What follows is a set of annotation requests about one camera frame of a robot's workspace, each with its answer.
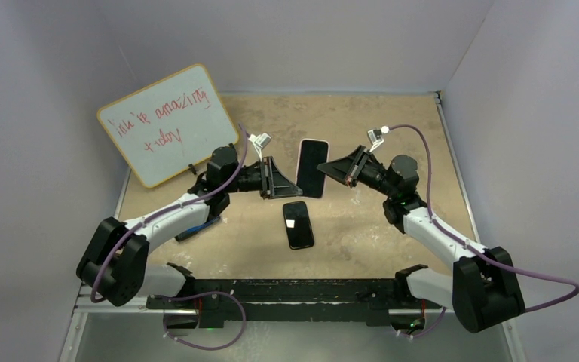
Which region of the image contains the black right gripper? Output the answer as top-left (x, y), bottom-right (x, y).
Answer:
top-left (317, 146), bottom-right (397, 198)

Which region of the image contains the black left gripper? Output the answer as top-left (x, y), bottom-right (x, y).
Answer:
top-left (224, 157), bottom-right (301, 200)

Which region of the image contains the clear phone case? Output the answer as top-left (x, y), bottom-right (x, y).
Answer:
top-left (295, 138), bottom-right (331, 200)

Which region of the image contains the black phone case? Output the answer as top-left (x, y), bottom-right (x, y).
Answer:
top-left (283, 201), bottom-right (315, 251)

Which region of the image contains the black smartphone white edge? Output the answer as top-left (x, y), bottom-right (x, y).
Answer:
top-left (285, 204), bottom-right (313, 248)

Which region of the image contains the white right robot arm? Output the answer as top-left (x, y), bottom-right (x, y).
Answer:
top-left (317, 146), bottom-right (525, 333)

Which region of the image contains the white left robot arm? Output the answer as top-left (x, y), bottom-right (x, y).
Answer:
top-left (76, 145), bottom-right (303, 306)

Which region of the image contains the yellow framed whiteboard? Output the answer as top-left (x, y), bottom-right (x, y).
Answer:
top-left (96, 64), bottom-right (240, 189)

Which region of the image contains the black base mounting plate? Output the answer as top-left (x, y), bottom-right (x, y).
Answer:
top-left (147, 270), bottom-right (437, 329)

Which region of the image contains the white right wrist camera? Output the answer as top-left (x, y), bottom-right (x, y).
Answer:
top-left (367, 126), bottom-right (391, 154)

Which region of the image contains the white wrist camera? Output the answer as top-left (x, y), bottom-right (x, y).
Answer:
top-left (248, 133), bottom-right (272, 161)
top-left (367, 126), bottom-right (391, 154)

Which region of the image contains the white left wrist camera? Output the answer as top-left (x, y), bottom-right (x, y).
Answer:
top-left (248, 133), bottom-right (272, 161)

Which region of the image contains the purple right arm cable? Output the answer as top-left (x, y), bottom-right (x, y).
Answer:
top-left (381, 124), bottom-right (579, 313)

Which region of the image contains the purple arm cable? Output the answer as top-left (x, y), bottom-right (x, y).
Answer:
top-left (381, 124), bottom-right (579, 313)
top-left (90, 122), bottom-right (250, 304)

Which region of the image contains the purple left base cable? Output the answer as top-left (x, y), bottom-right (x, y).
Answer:
top-left (162, 290), bottom-right (247, 351)

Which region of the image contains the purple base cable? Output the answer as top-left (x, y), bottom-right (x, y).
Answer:
top-left (162, 290), bottom-right (247, 351)
top-left (395, 305), bottom-right (448, 341)

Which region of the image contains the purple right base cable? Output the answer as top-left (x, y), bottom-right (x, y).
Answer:
top-left (395, 305), bottom-right (448, 341)

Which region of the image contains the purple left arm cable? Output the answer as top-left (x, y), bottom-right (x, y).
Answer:
top-left (90, 122), bottom-right (250, 304)

